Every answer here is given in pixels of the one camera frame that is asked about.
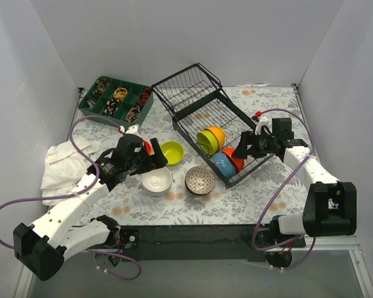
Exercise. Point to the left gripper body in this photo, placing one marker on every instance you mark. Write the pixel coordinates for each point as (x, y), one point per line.
(150, 158)

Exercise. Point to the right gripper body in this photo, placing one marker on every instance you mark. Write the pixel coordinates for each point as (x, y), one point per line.
(250, 144)

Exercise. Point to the red orange bowl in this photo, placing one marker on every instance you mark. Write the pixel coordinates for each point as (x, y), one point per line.
(148, 147)

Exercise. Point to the lime green bowl back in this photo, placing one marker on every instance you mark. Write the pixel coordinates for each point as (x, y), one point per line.
(173, 151)

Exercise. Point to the lime green bowl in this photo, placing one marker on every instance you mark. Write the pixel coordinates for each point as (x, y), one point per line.
(173, 151)
(207, 142)

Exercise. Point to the blue bowl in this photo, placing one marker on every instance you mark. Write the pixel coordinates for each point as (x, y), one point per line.
(224, 165)

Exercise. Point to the yellow orange bowl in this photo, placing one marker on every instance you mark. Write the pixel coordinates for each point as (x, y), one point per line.
(219, 134)

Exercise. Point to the lime green bowl front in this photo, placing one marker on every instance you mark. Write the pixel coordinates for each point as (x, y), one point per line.
(207, 142)

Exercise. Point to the brown patterned bowl row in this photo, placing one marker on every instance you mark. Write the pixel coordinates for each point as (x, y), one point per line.
(199, 194)
(199, 179)

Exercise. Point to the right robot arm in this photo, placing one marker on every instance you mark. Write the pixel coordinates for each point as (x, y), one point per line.
(331, 205)

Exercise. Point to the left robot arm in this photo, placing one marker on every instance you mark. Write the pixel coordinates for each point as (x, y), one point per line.
(45, 244)

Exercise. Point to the floral patterned table mat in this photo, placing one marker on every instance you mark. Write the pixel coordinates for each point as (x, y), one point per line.
(130, 204)

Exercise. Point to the pink floral rolled belt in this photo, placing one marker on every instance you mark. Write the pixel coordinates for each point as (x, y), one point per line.
(133, 114)

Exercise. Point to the green compartment organizer tray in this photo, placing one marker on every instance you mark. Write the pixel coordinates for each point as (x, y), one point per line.
(134, 91)

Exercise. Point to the dark floral rolled belt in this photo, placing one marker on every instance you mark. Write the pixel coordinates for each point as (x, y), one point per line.
(111, 107)

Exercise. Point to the red black rolled belt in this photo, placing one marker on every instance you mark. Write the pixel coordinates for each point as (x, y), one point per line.
(143, 98)

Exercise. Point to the yellow rolled belt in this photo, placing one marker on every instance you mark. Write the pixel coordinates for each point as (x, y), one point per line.
(120, 94)

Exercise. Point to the white crumpled cloth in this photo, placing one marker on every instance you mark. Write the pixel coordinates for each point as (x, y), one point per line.
(64, 167)

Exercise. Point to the grey rolled belt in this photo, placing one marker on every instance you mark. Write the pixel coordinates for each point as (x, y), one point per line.
(88, 104)

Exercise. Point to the brown patterned rolled belt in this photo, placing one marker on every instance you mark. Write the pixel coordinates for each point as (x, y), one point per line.
(101, 86)

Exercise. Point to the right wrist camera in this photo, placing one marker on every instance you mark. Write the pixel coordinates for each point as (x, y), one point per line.
(260, 122)

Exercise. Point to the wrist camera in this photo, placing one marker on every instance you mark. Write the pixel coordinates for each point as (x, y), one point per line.
(260, 122)
(134, 130)

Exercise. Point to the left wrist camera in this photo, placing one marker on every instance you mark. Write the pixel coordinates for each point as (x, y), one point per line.
(134, 130)

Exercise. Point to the black wire dish rack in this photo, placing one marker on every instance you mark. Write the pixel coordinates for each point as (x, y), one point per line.
(195, 99)

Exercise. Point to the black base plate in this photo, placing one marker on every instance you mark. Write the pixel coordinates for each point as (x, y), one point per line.
(199, 242)

